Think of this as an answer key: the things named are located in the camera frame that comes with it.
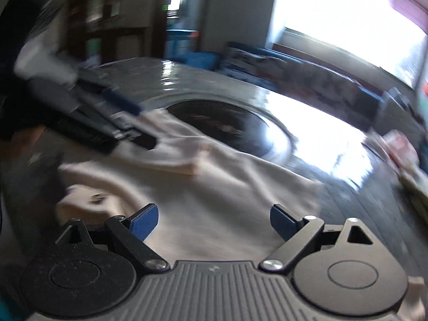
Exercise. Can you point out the folded yellowish clothes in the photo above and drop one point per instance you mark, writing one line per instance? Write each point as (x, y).
(414, 180)

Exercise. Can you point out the blue plastic bin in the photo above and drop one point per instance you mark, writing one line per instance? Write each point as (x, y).
(180, 42)

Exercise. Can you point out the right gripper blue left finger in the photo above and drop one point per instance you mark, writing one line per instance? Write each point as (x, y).
(126, 235)

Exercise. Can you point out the pink plastic bag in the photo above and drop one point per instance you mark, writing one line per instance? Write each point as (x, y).
(394, 148)

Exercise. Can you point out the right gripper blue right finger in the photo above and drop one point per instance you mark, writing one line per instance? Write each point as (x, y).
(299, 234)

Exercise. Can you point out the cream white garment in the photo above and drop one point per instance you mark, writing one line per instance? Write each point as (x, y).
(214, 201)

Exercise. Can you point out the butterfly pattern cushion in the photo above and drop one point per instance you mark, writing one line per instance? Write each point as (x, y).
(330, 92)
(263, 71)

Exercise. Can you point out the dark wooden cabinet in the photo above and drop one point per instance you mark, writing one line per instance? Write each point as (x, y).
(104, 31)

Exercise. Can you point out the round black table inset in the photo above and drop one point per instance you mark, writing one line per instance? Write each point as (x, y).
(240, 128)

